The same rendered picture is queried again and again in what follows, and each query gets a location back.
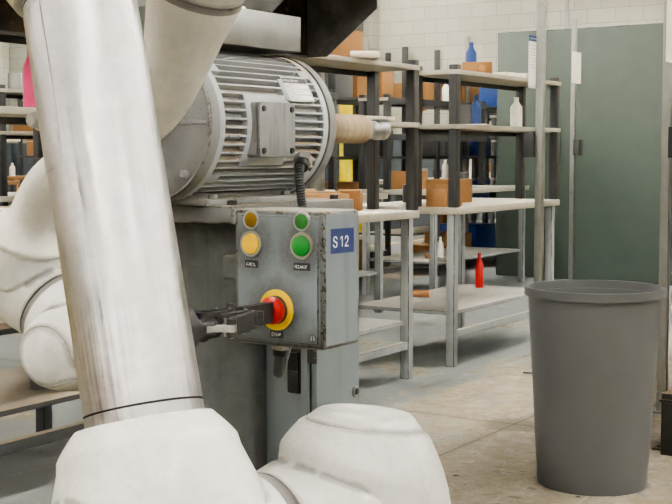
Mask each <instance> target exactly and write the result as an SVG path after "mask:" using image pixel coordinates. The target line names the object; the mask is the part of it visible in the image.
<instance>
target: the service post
mask: <svg viewBox="0 0 672 504"><path fill-rule="evenodd" d="M670 64H672V0H664V21H663V74H662V126H661V179H660V232H659V284H658V285H661V286H664V287H666V298H664V299H662V306H661V318H660V330H659V343H658V355H657V389H656V404H655V405H654V406H653V413H656V414H661V402H659V399H661V394H662V393H663V392H665V391H667V390H668V347H669V296H670V246H671V195H672V103H669V86H670Z"/></svg>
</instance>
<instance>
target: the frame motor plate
mask: <svg viewBox="0 0 672 504"><path fill-rule="evenodd" d="M306 203H307V208H337V209H354V200H353V199H339V195H330V198H306ZM297 204H298V203H297V201H279V202H261V203H243V204H237V200H227V204H225V205H212V206H190V205H171V206H172V212H173V218H174V222H179V223H205V224H232V225H233V224H236V211H237V210H238V209H245V208H261V207H298V205H297Z"/></svg>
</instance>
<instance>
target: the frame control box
mask: <svg viewBox="0 0 672 504"><path fill-rule="evenodd" d="M248 210H255V211H256V212H257V213H258V214H259V218H260V222H259V225H258V227H257V228H256V229H254V230H250V229H248V228H246V226H245V225H244V223H243V216H244V214H245V213H246V212H247V211H248ZM299 211H305V212H306V213H308V215H309V216H310V221H311V222H310V227H309V228H308V230H306V231H304V232H301V231H298V230H297V229H296V228H295V227H294V225H293V218H294V216H295V214H296V213H298V212H299ZM250 233H252V234H254V235H255V236H256V237H257V238H258V241H259V247H258V250H257V251H256V252H255V253H254V254H248V253H246V252H245V251H244V249H243V247H242V239H243V237H244V236H245V235H246V234H250ZM301 235H302V236H305V237H306V238H307V239H308V241H309V244H310V249H309V252H308V254H307V255H305V256H301V257H300V256H297V255H296V254H295V253H294V252H293V250H292V242H293V240H294V238H295V237H297V236H301ZM267 297H277V298H278V299H280V300H281V302H282V303H283V305H284V309H285V314H284V317H283V319H282V321H281V322H279V323H277V324H272V325H271V324H265V325H260V326H258V329H255V330H252V331H250V333H243V334H240V335H237V341H239V342H244V343H254V344H264V345H271V347H272V349H273V356H274V360H273V375H274V377H275V378H277V379H280V378H281V377H283V375H284V372H285V370H286V366H287V363H288V359H289V356H290V352H291V348H292V347H293V348H303V349H313V350H327V349H331V348H336V347H340V346H344V345H348V344H352V343H356V342H357V341H358V211H357V210H356V209H337V208H301V207H261V208H245V209H238V210H237V211H236V306H242V305H248V304H254V303H260V302H262V301H263V300H264V299H265V298H267Z"/></svg>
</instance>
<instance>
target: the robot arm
mask: <svg viewBox="0 0 672 504"><path fill-rule="evenodd" d="M6 1H7V2H8V3H9V4H10V6H11V7H12V8H13V9H14V10H15V11H16V13H17V14H18V15H19V16H21V17H22V18H23V21H24V28H25V35H26V42H27V49H28V55H29V62H30V69H31V76H32V83H33V90H34V96H35V103H36V110H37V117H38V124H39V131H40V137H41V144H42V151H43V158H41V159H40V160H39V161H38V162H37V163H36V164H35V165H34V166H33V167H32V169H31V170H30V171H29V172H28V174H27V175H26V177H25V178H24V180H23V182H22V183H21V185H20V187H19V189H18V191H17V193H16V196H15V198H14V200H13V202H12V204H11V206H10V208H9V209H7V210H3V211H0V319H1V320H2V321H4V322H5V323H6V324H7V325H8V326H10V327H12V328H13V329H15V330H17V331H18V332H19V333H21V334H22V338H21V341H20V345H19V355H20V361H21V364H22V366H23V369H24V370H25V372H26V374H27V375H28V376H29V378H30V379H31V380H32V381H34V382H35V383H36V384H38V385H40V386H42V387H45V388H48V389H53V390H58V391H79V394H80V401H81V408H82V415H83V421H84V428H85V429H83V430H80V431H77V432H75V433H74V434H73V435H72V437H71V438H70V440H69V442H68V443H67V445H66V446H65V448H64V449H63V451H62V453H61V455H60V457H59V459H58V461H57V463H56V479H55V485H54V491H53V497H52V502H51V504H451V500H450V495H449V489H448V485H447V481H446V477H445V474H444V470H443V467H442V464H441V462H440V459H439V456H438V453H437V451H436V449H435V446H434V444H433V442H432V440H431V438H430V436H429V435H428V434H427V433H426V432H424V431H423V429H422V428H421V426H420V425H419V424H418V422H417V421H416V419H415V418H414V417H413V416H412V415H411V414H409V413H407V412H405V411H401V410H398V409H394V408H388V407H382V406H375V405H365V404H346V403H341V404H327V405H323V406H320V407H318V408H316V409H315V410H313V411H312V412H311V413H309V414H308V415H306V416H303V417H302V418H300V419H299V420H298V421H297V422H296V423H295V424H294V425H293V426H292V427H291V428H290V429H289V431H288V432H287V433H286V434H285V435H284V437H283V438H282V439H281V441H280V444H279V455H278V459H277V460H274V461H272V462H269V463H268V464H266V465H265V466H263V467H262V468H260V469H258V470H257V471H256V470H255V468H254V466H253V464H252V462H251V461H250V459H249V457H248V455H247V453H246V451H245V450H244V448H243V446H242V444H241V441H240V438H239V435H238V432H237V431H236V430H235V429H234V428H233V426H232V425H230V424H229V423H228V422H227V421H226V420H225V419H224V418H222V417H221V416H220V415H219V414H218V413H216V412H215V411H214V410H213V409H205V406H204V400H203V394H202V388H201V382H200V376H199V370H198V364H197V358H196V352H195V349H196V347H197V345H198V343H201V342H207V341H208V340H209V339H212V338H217V337H220V336H221V333H224V337H227V338H230V339H234V338H236V337H237V335H240V334H243V333H250V331H252V330H255V329H258V326H260V325H265V324H270V323H273V302H260V303H254V304H248V305H242V306H237V307H235V311H234V303H227V307H226V309H222V310H221V309H220V308H214V309H206V310H196V311H193V309H192V308H191V307H190V306H188V303H187V297H186V291H185V285H184V279H183V273H182V267H181V261H180V255H179V249H178V242H177V236H176V230H175V224H174V218H173V212H172V206H171V200H170V194H169V188H168V182H167V176H166V170H165V164H164V157H163V151H162V145H161V140H162V139H163V138H164V137H165V136H167V135H168V134H169V133H170V132H171V131H172V130H173V129H174V128H175V127H176V125H177V124H178V123H179V122H180V121H181V119H182V118H183V117H184V115H185V114H186V113H187V111H188V110H189V108H190V107H191V105H192V103H193V102H194V100H195V98H196V96H197V94H198V92H199V91H200V89H201V87H202V85H203V82H204V80H205V78H206V76H207V74H208V72H209V70H210V68H211V66H212V64H213V62H214V60H215V58H216V56H217V54H218V52H219V50H220V48H221V46H222V44H223V42H224V40H225V38H226V37H227V35H228V33H229V31H230V30H231V28H232V26H233V24H234V22H235V21H236V19H237V17H238V15H239V13H240V11H241V9H242V6H243V4H244V1H245V0H146V9H145V25H144V36H143V30H142V24H141V18H140V12H139V6H138V2H139V0H6Z"/></svg>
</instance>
